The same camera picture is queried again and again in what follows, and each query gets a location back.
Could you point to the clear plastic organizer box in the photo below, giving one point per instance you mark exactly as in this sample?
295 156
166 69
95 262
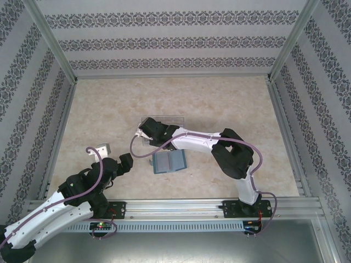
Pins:
175 120

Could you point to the teal leather card holder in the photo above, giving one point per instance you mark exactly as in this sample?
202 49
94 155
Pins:
175 161

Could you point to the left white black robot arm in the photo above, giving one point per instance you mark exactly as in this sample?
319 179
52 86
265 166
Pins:
49 216

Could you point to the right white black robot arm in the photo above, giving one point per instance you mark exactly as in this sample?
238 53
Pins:
233 156

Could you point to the grey metal sheet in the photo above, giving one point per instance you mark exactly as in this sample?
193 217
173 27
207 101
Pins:
178 249

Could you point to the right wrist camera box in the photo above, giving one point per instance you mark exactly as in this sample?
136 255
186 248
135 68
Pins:
142 134

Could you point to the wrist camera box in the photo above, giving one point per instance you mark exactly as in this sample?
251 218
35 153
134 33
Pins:
102 150
142 134

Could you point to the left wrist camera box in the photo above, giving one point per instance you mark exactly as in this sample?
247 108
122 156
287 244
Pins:
102 150

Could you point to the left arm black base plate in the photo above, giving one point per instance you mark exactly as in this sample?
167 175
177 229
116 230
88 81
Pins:
120 209

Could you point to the aluminium back frame rail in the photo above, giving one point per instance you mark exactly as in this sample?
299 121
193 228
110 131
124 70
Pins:
172 75

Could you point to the aluminium side frame rail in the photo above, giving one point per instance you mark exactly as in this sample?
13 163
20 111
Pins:
282 120
61 137

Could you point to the aluminium mounting rail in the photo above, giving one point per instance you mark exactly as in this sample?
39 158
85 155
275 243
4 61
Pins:
175 209

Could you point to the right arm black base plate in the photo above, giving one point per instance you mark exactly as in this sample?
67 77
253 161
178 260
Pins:
230 209

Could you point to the aluminium corner post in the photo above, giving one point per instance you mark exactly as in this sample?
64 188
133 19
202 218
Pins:
293 41
52 43

